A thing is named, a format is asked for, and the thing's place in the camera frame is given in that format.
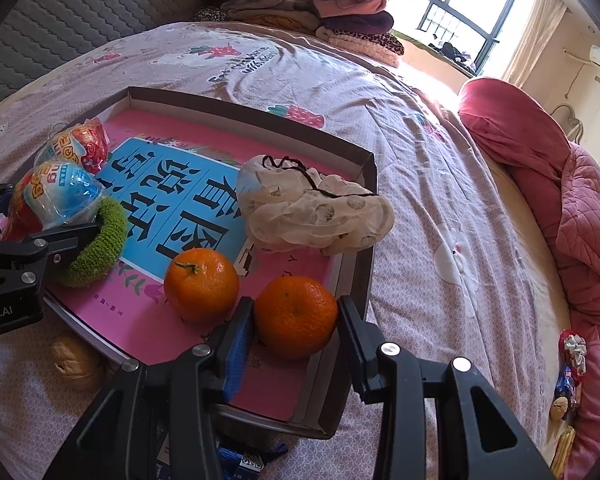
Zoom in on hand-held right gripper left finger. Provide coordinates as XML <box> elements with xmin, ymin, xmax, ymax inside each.
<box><xmin>45</xmin><ymin>296</ymin><xmax>256</xmax><ymax>480</ymax></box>

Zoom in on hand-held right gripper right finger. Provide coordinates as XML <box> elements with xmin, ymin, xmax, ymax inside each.
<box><xmin>336</xmin><ymin>295</ymin><xmax>556</xmax><ymax>480</ymax></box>

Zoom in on green knitted ring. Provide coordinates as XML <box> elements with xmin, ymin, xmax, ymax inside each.
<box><xmin>55</xmin><ymin>196</ymin><xmax>130</xmax><ymax>289</ymax></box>

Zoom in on round snack packet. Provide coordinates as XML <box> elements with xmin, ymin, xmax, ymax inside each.
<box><xmin>33</xmin><ymin>117</ymin><xmax>110</xmax><ymax>174</ymax></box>
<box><xmin>2</xmin><ymin>162</ymin><xmax>105</xmax><ymax>242</ymax></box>

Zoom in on orange mandarin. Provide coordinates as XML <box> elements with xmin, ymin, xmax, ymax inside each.
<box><xmin>253</xmin><ymin>276</ymin><xmax>340</xmax><ymax>360</ymax></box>
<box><xmin>163</xmin><ymin>247</ymin><xmax>241</xmax><ymax>324</ymax></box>

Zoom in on grey cardboard box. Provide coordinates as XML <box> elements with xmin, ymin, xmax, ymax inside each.
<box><xmin>41</xmin><ymin>86</ymin><xmax>380</xmax><ymax>441</ymax></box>

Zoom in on brown walnut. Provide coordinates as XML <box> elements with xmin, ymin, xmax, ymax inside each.
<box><xmin>50</xmin><ymin>336</ymin><xmax>106</xmax><ymax>392</ymax></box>

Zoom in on pink picture book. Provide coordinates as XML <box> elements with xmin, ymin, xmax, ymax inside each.
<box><xmin>50</xmin><ymin>110</ymin><xmax>347</xmax><ymax>423</ymax></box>

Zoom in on blue biscuit packet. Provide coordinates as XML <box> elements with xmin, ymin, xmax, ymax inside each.
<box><xmin>155</xmin><ymin>427</ymin><xmax>289</xmax><ymax>480</ymax></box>

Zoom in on beige fitted sheet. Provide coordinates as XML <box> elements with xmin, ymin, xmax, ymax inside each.
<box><xmin>484</xmin><ymin>159</ymin><xmax>583</xmax><ymax>480</ymax></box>

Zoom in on grey quilted headboard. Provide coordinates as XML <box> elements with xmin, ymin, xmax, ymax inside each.
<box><xmin>0</xmin><ymin>0</ymin><xmax>222</xmax><ymax>119</ymax></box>

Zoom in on small blue snack packet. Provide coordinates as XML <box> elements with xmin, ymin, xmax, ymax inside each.
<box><xmin>554</xmin><ymin>365</ymin><xmax>584</xmax><ymax>412</ymax></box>

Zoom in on red white snack packet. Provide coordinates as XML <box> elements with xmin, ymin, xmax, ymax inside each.
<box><xmin>559</xmin><ymin>330</ymin><xmax>588</xmax><ymax>377</ymax></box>

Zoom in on yellow snack packet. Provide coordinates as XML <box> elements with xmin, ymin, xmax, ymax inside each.
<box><xmin>550</xmin><ymin>425</ymin><xmax>577</xmax><ymax>479</ymax></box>

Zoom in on pink quilt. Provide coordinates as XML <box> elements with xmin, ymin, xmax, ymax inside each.
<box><xmin>457</xmin><ymin>77</ymin><xmax>600</xmax><ymax>480</ymax></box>

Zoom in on dark clothes on windowsill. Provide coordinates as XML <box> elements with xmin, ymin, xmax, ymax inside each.
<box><xmin>432</xmin><ymin>41</ymin><xmax>480</xmax><ymax>74</ymax></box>

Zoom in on white metal chair back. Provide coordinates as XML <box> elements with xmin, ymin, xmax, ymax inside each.
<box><xmin>552</xmin><ymin>102</ymin><xmax>584</xmax><ymax>142</ymax></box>

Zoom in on pile of folded clothes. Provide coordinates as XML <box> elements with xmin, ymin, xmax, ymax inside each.
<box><xmin>194</xmin><ymin>0</ymin><xmax>407</xmax><ymax>69</ymax></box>

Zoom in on beige curtain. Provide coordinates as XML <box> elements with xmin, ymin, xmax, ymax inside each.
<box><xmin>500</xmin><ymin>0</ymin><xmax>569</xmax><ymax>89</ymax></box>

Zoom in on barred window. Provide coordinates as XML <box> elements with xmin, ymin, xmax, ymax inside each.
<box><xmin>392</xmin><ymin>0</ymin><xmax>542</xmax><ymax>79</ymax></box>

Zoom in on white drawstring cloth bag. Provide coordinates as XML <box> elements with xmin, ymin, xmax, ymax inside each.
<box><xmin>236</xmin><ymin>154</ymin><xmax>395</xmax><ymax>256</ymax></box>

